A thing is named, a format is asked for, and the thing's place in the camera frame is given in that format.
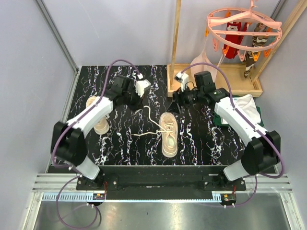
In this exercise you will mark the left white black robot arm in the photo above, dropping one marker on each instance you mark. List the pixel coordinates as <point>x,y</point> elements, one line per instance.
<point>68,140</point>

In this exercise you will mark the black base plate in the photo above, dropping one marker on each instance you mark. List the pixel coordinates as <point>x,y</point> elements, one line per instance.
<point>161,183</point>

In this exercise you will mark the pink round clip hanger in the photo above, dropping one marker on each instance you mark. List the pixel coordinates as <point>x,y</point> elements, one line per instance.
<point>217,23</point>

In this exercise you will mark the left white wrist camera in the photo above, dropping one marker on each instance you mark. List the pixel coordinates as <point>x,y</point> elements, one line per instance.
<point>141,85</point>

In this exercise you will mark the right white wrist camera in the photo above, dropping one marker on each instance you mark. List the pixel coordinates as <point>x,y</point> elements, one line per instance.
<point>183,79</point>

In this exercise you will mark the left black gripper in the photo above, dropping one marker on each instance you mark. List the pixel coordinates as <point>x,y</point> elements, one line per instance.
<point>139,103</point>

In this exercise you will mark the red sock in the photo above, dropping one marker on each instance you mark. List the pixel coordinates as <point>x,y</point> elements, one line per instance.
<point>236,39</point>

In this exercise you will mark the green folded garment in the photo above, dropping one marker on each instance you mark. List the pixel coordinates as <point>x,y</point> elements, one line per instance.
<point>253,112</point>

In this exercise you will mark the black marble pattern mat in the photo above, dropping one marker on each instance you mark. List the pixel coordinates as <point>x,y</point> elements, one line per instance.
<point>133,137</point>

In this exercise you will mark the cream shoelace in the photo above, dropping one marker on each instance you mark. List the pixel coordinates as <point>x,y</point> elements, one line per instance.
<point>167,124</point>

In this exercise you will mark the white t-shirt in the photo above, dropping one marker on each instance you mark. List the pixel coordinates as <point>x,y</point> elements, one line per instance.
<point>247,104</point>

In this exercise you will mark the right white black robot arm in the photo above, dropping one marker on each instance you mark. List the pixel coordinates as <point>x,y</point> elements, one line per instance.
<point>261,146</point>

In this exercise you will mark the pink bra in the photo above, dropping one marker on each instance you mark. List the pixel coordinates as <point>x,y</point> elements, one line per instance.
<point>202,58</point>

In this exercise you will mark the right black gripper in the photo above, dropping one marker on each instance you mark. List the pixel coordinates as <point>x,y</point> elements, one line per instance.
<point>179,97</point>

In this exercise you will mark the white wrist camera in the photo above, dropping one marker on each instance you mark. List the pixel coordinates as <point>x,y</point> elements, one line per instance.
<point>183,79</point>
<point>141,85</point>

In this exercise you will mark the brown striped sock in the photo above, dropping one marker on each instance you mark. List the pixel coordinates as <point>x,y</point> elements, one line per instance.
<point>250,56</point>

